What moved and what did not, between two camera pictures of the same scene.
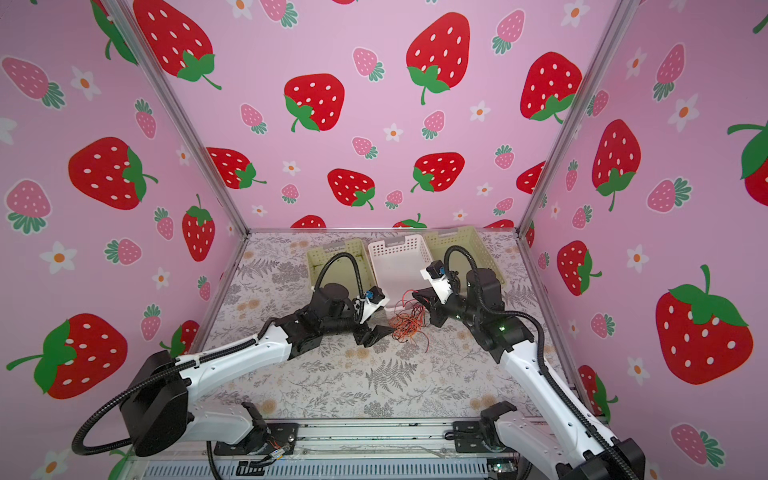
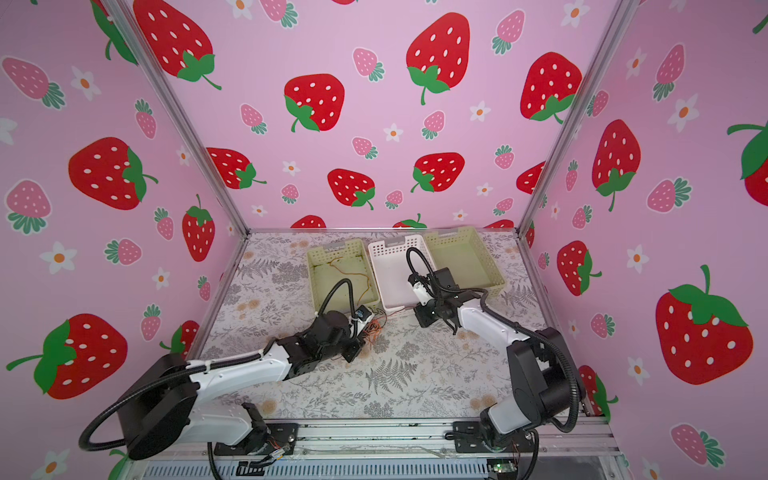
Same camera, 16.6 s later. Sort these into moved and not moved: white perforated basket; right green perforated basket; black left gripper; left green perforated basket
Moved: black left gripper
Not moved: right green perforated basket; left green perforated basket; white perforated basket
